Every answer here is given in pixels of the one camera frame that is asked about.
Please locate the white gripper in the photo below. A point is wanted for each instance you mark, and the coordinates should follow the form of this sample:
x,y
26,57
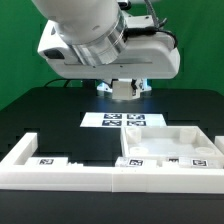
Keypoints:
x,y
134,49

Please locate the white square tabletop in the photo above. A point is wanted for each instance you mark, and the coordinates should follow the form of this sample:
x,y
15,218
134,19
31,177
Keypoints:
x,y
159,141

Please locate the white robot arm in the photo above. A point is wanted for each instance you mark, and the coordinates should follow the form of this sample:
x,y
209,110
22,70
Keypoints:
x,y
81,22

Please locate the white tag sheet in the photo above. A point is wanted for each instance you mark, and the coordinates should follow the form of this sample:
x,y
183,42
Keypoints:
x,y
117,120

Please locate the white U-shaped obstacle fence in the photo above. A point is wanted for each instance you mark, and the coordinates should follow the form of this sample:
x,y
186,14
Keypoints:
x,y
16,174

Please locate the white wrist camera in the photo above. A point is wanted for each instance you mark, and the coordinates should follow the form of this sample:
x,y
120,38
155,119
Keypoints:
x,y
53,54

